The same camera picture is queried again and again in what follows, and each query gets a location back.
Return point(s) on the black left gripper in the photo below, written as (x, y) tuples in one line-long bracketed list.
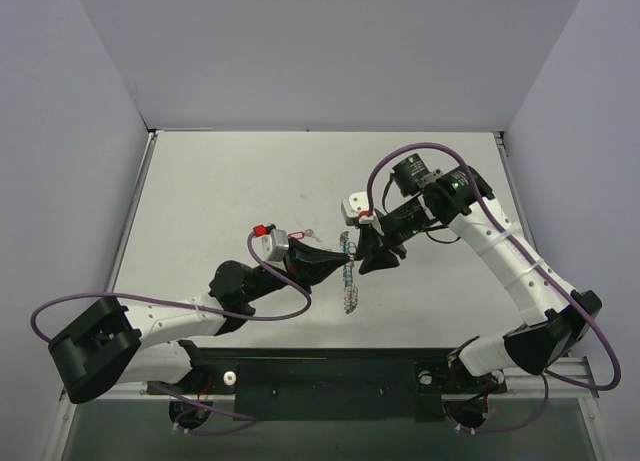
[(294, 261)]

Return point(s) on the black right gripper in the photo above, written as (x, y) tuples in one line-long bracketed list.
[(379, 239)]

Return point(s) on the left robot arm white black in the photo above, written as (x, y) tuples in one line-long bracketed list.
[(123, 338)]

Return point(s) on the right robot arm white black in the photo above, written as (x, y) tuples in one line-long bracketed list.
[(551, 309)]

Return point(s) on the red tag key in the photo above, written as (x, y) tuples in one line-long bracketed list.
[(304, 234)]

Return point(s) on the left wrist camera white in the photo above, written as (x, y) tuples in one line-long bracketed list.
[(274, 242)]

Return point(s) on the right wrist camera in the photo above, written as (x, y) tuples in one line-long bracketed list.
[(355, 211)]

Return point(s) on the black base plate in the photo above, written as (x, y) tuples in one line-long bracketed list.
[(332, 384)]

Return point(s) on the aluminium rail frame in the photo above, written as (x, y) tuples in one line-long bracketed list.
[(203, 192)]

